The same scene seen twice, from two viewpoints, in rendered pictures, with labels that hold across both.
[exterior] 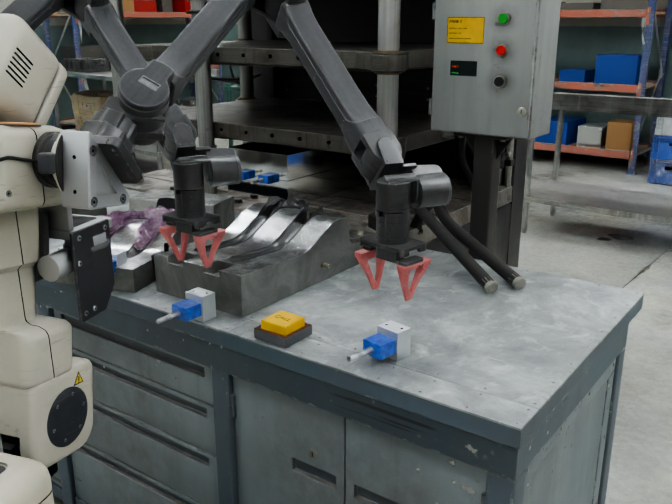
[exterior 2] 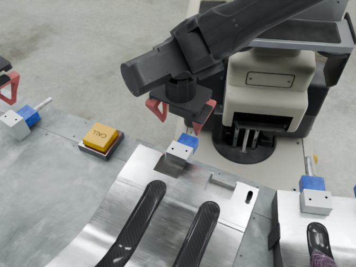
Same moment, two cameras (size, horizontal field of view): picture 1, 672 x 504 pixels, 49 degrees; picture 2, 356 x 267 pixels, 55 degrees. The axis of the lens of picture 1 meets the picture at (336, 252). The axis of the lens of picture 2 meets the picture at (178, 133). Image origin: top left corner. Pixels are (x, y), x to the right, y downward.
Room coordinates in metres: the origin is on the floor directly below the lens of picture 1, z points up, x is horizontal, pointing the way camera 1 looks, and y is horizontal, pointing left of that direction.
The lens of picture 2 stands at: (1.82, 0.20, 1.45)
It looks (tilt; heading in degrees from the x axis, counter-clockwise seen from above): 51 degrees down; 171
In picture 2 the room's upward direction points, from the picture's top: 2 degrees counter-clockwise
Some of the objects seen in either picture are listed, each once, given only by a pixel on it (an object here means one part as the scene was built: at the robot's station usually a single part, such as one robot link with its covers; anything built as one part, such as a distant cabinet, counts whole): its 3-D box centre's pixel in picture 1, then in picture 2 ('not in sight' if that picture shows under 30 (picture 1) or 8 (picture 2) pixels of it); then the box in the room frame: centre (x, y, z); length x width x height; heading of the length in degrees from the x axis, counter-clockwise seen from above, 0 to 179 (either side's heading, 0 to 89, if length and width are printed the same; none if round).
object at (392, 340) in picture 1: (375, 348); (30, 113); (1.18, -0.07, 0.83); 0.13 x 0.05 x 0.05; 133
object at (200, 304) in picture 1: (182, 311); (188, 142); (1.35, 0.30, 0.83); 0.13 x 0.05 x 0.05; 142
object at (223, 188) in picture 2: (183, 264); (220, 190); (1.51, 0.33, 0.87); 0.05 x 0.05 x 0.04; 54
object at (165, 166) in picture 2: (219, 273); (170, 170); (1.45, 0.24, 0.87); 0.05 x 0.05 x 0.04; 54
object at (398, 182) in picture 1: (396, 194); not in sight; (1.21, -0.10, 1.10); 0.07 x 0.06 x 0.07; 113
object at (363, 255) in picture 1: (381, 265); (0, 85); (1.22, -0.08, 0.96); 0.07 x 0.07 x 0.09; 43
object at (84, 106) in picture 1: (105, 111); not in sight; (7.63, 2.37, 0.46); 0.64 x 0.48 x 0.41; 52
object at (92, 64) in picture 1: (88, 64); not in sight; (7.50, 2.46, 0.94); 0.40 x 0.30 x 0.12; 55
